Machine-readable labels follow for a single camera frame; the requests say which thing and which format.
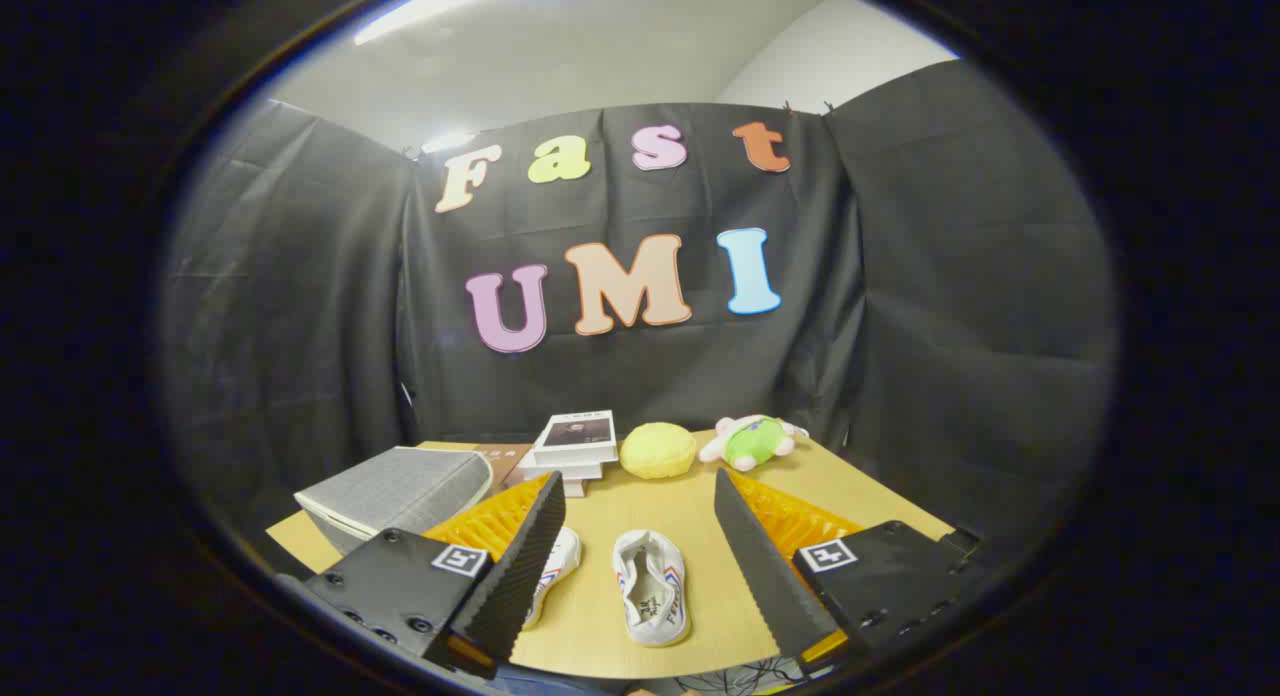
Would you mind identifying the grey fabric storage box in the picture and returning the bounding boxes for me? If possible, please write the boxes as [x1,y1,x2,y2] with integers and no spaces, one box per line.
[294,446,494,557]

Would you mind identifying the black cables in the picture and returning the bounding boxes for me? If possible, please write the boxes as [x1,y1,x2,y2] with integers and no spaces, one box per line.
[690,660,803,693]

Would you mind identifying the green and pink plush toy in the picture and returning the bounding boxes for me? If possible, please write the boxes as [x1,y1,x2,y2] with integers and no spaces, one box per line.
[698,414,809,473]

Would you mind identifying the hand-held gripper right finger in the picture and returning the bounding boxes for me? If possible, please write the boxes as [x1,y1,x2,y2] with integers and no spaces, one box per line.
[713,466,989,669]

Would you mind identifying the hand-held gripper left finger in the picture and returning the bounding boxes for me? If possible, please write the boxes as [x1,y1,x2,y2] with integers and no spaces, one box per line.
[300,471,568,679]

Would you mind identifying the yellow round plush toy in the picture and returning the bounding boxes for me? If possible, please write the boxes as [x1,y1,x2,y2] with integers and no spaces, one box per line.
[619,422,697,480]

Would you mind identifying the plain white book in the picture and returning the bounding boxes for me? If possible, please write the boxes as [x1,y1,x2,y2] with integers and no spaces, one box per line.
[517,450,606,499]

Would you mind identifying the white canvas shoe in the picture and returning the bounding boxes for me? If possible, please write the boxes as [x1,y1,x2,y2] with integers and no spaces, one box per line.
[612,530,691,648]
[520,526,582,632]

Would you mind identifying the brown book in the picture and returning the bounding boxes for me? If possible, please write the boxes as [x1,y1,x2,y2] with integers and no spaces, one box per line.
[470,442,536,492]

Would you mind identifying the black backdrop cloth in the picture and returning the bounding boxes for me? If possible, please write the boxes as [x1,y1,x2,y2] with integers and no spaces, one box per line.
[160,61,1119,567]

